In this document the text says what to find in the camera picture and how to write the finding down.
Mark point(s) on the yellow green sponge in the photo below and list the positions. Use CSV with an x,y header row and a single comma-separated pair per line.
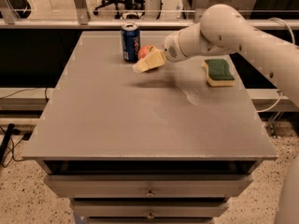
x,y
218,73

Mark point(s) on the grey drawer cabinet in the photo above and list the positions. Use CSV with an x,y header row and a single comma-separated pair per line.
x,y
108,134

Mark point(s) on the blue pepsi can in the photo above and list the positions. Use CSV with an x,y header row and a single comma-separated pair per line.
x,y
130,38

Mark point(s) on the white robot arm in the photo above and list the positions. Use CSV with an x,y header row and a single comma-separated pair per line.
x,y
223,29

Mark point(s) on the metal railing frame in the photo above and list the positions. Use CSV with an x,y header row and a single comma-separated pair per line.
x,y
156,14

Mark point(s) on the top drawer metal knob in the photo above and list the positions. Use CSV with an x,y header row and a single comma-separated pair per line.
x,y
150,193

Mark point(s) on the lower drawer metal knob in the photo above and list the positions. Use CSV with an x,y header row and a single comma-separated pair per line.
x,y
150,216

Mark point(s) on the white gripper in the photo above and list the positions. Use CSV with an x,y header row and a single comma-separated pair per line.
x,y
171,49

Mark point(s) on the red yellow apple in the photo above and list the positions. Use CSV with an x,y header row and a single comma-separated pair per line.
x,y
143,52

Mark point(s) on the drawer metal knob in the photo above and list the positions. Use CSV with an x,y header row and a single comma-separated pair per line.
x,y
150,216
150,193

